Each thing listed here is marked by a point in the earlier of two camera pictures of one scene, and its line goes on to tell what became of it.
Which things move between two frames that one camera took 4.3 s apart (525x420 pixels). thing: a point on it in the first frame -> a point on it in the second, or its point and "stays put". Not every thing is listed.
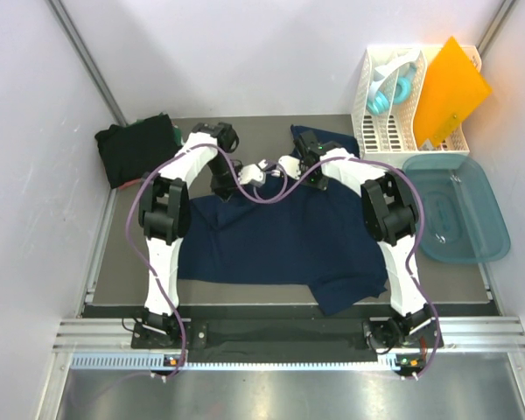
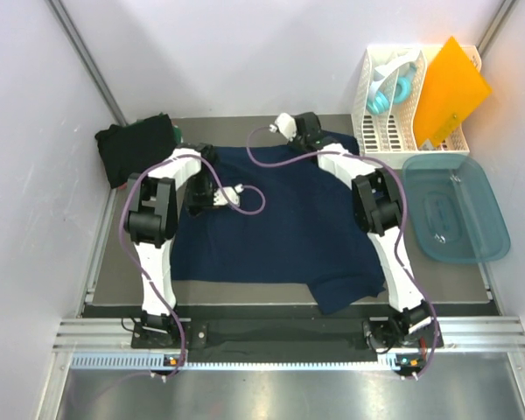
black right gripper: x=322 y=185 -> x=294 y=140
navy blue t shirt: x=314 y=236 stays put
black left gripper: x=224 y=190 -> x=195 y=207
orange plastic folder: x=451 y=90 stays put
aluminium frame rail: x=472 y=335 stays put
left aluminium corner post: x=70 y=28 stays put
